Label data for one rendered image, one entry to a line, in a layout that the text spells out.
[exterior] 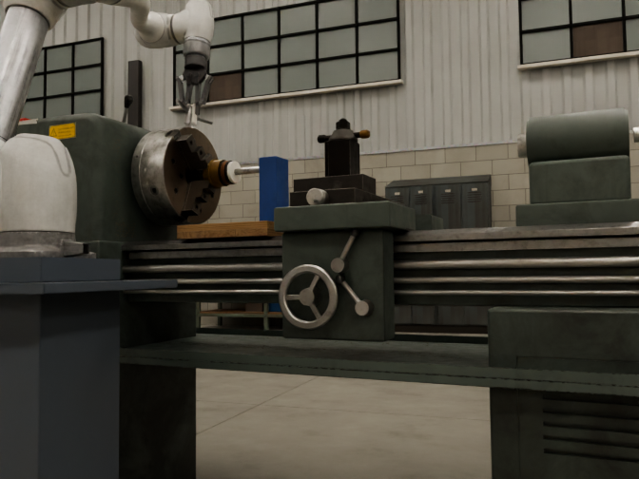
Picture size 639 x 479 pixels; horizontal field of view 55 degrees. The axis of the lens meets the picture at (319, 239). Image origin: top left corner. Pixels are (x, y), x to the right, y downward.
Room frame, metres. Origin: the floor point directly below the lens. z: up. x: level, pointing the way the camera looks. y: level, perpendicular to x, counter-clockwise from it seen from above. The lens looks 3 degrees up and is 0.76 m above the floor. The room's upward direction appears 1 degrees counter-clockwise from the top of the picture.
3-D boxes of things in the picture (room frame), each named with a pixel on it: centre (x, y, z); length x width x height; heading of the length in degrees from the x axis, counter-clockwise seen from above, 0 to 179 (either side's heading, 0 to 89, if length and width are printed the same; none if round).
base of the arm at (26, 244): (1.35, 0.60, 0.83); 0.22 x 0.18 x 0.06; 72
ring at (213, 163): (1.92, 0.31, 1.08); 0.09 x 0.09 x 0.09; 66
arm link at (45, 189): (1.36, 0.63, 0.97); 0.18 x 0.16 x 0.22; 71
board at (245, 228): (1.87, 0.20, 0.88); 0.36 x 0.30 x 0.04; 156
